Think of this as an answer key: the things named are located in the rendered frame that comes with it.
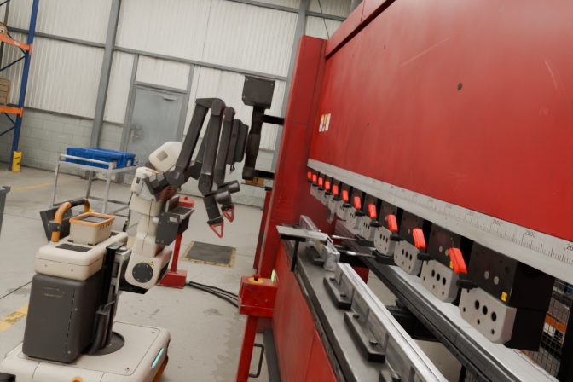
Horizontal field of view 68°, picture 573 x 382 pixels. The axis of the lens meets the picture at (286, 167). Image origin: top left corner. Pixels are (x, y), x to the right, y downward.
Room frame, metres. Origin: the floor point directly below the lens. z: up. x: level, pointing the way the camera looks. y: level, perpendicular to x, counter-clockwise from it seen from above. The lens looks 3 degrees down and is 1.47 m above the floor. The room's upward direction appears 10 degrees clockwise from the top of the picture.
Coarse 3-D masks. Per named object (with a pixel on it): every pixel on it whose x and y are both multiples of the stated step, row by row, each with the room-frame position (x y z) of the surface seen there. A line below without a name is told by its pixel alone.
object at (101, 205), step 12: (60, 156) 4.62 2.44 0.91; (72, 156) 4.62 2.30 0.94; (84, 168) 4.62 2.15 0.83; (96, 168) 4.62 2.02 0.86; (120, 168) 4.90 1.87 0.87; (132, 168) 5.30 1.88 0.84; (108, 180) 4.62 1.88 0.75; (60, 204) 4.83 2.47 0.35; (96, 204) 5.27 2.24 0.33; (108, 204) 5.39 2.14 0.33; (120, 204) 5.51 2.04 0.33; (120, 216) 5.49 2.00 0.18
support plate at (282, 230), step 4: (280, 228) 2.41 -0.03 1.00; (284, 228) 2.43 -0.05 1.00; (288, 228) 2.46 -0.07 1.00; (292, 228) 2.48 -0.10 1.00; (280, 232) 2.29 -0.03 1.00; (284, 232) 2.31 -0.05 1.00; (288, 232) 2.33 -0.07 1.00; (292, 232) 2.36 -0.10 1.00; (296, 232) 2.37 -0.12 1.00; (300, 232) 2.39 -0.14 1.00; (316, 232) 2.48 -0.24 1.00; (320, 232) 2.50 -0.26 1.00; (296, 236) 2.30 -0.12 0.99; (300, 236) 2.31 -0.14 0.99; (304, 236) 2.31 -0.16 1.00; (308, 236) 2.31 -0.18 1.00; (312, 236) 2.33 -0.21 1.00; (316, 236) 2.36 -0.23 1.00; (320, 236) 2.37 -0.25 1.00; (324, 240) 2.32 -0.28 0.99
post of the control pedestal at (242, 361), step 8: (248, 320) 2.03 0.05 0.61; (256, 320) 2.03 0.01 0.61; (248, 328) 2.03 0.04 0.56; (256, 328) 2.03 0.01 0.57; (248, 336) 2.03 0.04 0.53; (248, 344) 2.03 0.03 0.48; (240, 352) 2.05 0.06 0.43; (248, 352) 2.03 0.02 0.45; (240, 360) 2.03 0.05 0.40; (248, 360) 2.03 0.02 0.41; (240, 368) 2.03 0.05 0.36; (248, 368) 2.03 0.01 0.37; (240, 376) 2.03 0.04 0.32
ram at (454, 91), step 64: (448, 0) 1.29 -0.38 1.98; (512, 0) 0.96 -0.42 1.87; (384, 64) 1.80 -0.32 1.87; (448, 64) 1.21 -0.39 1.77; (512, 64) 0.91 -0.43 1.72; (384, 128) 1.65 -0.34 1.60; (448, 128) 1.14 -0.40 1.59; (512, 128) 0.87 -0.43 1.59; (384, 192) 1.52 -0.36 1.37; (448, 192) 1.07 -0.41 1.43; (512, 192) 0.83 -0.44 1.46; (512, 256) 0.79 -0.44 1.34
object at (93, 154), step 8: (72, 152) 4.72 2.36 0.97; (80, 152) 4.71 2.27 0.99; (88, 152) 4.72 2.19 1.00; (96, 152) 5.06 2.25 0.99; (104, 152) 5.07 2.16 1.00; (72, 160) 4.72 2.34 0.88; (80, 160) 4.72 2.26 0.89; (104, 160) 4.72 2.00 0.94; (112, 160) 4.81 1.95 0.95; (104, 168) 4.73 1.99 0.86
